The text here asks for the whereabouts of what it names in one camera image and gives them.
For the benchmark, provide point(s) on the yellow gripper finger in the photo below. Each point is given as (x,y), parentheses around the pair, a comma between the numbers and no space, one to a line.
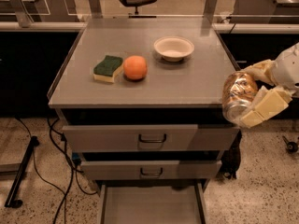
(266,104)
(262,71)

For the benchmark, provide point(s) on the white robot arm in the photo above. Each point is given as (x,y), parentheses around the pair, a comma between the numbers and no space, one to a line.
(282,74)

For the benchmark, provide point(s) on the grey drawer cabinet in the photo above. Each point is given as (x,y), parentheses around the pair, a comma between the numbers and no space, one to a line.
(171,93)

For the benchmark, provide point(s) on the bottom grey drawer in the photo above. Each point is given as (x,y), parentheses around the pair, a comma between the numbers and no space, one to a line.
(152,205)

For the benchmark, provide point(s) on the grey drawer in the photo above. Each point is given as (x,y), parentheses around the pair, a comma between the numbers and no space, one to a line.
(152,205)
(131,138)
(137,170)

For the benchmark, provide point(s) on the middle grey drawer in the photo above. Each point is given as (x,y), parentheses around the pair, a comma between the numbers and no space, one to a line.
(137,170)

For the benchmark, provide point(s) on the top grey drawer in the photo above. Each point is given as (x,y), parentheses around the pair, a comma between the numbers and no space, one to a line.
(131,138)

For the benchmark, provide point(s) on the black caster wheel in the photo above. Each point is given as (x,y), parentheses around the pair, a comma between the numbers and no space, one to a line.
(291,146)

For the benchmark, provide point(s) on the black bag behind cabinet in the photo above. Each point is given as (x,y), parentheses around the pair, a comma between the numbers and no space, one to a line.
(231,158)

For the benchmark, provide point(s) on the white bowl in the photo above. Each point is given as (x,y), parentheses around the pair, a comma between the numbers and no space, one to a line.
(173,48)

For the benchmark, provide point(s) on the orange fruit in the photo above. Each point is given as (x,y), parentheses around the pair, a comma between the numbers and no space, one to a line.
(135,67)

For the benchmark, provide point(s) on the green yellow sponge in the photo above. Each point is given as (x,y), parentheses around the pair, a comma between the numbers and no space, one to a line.
(108,69)

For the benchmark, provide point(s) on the clear acrylic barrier panel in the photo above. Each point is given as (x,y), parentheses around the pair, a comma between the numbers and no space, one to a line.
(217,11)

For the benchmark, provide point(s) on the black table leg base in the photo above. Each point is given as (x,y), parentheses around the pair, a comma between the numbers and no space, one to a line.
(11,201)

